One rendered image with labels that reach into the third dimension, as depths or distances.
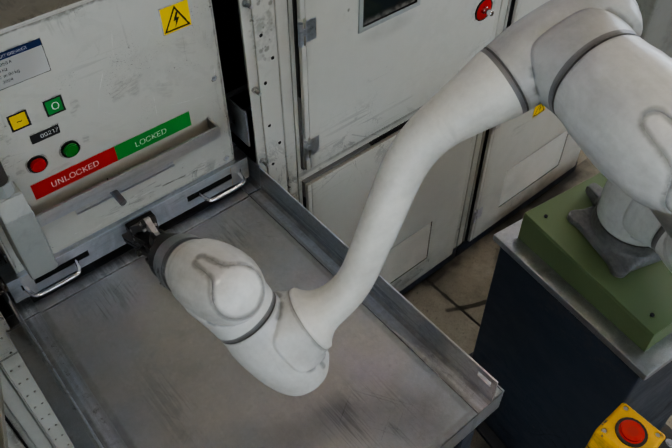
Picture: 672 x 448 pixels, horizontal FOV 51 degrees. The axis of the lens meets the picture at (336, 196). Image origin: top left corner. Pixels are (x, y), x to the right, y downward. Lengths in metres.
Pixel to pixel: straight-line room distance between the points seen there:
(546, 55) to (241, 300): 0.48
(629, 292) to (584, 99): 0.75
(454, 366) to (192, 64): 0.73
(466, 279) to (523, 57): 1.67
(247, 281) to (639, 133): 0.49
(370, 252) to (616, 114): 0.37
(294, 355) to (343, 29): 0.72
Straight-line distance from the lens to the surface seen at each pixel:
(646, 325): 1.50
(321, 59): 1.46
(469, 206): 2.40
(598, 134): 0.83
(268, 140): 1.50
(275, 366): 1.01
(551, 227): 1.58
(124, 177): 1.35
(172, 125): 1.39
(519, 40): 0.91
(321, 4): 1.39
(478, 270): 2.54
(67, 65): 1.23
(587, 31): 0.89
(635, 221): 1.46
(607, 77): 0.84
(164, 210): 1.49
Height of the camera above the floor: 1.96
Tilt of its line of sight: 46 degrees down
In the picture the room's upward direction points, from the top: straight up
